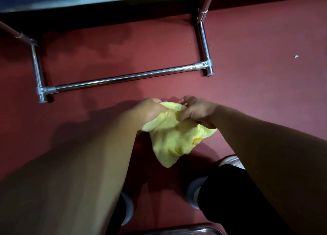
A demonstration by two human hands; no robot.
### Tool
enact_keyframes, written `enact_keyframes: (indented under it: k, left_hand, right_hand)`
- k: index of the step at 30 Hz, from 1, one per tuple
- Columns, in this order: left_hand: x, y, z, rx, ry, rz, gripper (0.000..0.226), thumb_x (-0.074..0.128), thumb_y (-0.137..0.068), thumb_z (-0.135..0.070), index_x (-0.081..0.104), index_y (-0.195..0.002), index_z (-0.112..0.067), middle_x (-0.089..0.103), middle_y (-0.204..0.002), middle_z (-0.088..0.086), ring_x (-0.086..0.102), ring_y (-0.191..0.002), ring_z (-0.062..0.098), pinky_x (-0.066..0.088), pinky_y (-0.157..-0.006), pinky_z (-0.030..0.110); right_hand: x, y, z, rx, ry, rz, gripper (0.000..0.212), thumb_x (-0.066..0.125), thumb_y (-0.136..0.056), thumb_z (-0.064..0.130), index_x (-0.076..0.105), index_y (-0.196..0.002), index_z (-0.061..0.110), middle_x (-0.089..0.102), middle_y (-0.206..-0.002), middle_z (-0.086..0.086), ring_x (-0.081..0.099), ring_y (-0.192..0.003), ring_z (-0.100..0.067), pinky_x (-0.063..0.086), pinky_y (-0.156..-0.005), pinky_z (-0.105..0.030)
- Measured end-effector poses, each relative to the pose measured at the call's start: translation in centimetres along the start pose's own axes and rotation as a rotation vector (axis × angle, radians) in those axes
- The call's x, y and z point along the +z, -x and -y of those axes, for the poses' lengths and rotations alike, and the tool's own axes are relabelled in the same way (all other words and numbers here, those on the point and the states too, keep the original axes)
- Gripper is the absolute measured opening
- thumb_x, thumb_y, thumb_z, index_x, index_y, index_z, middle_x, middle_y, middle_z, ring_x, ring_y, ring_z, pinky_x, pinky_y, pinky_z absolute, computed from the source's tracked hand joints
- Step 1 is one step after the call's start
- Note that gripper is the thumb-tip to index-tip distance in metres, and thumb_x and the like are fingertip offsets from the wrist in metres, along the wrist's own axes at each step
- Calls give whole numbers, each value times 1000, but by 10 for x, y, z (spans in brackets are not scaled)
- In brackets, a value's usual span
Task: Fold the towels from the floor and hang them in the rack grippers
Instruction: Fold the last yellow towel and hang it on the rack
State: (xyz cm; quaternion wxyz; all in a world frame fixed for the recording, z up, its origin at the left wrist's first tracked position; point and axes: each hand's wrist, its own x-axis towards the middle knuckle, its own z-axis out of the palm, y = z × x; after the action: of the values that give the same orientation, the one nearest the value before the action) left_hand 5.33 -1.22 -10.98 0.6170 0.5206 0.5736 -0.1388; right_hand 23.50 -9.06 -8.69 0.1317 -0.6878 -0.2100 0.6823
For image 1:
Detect person's left hand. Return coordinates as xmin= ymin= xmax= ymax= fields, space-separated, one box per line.
xmin=131 ymin=97 xmax=169 ymax=130

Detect person's right hand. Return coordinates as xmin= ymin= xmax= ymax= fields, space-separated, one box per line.
xmin=177 ymin=95 xmax=220 ymax=129

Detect pale green towel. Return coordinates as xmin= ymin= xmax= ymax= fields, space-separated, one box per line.
xmin=142 ymin=101 xmax=218 ymax=169

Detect metal towel rack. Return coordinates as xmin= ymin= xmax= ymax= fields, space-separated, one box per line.
xmin=0 ymin=0 xmax=218 ymax=104

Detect person's right forearm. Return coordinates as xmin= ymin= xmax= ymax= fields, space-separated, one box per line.
xmin=211 ymin=104 xmax=327 ymax=235

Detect person's left forearm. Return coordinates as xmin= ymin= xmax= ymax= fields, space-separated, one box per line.
xmin=0 ymin=111 xmax=143 ymax=235

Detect person's right shoe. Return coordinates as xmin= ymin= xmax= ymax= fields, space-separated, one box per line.
xmin=186 ymin=155 xmax=246 ymax=209

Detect person's shoe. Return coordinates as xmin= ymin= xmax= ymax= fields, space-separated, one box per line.
xmin=186 ymin=155 xmax=246 ymax=209
xmin=120 ymin=191 xmax=134 ymax=227

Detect person's black trousers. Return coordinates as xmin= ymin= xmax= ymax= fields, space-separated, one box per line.
xmin=105 ymin=164 xmax=296 ymax=235

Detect person's left shoe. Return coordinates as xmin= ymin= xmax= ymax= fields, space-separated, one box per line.
xmin=120 ymin=191 xmax=134 ymax=227

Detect chrome tube frame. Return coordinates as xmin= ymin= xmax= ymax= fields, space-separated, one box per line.
xmin=122 ymin=223 xmax=225 ymax=235

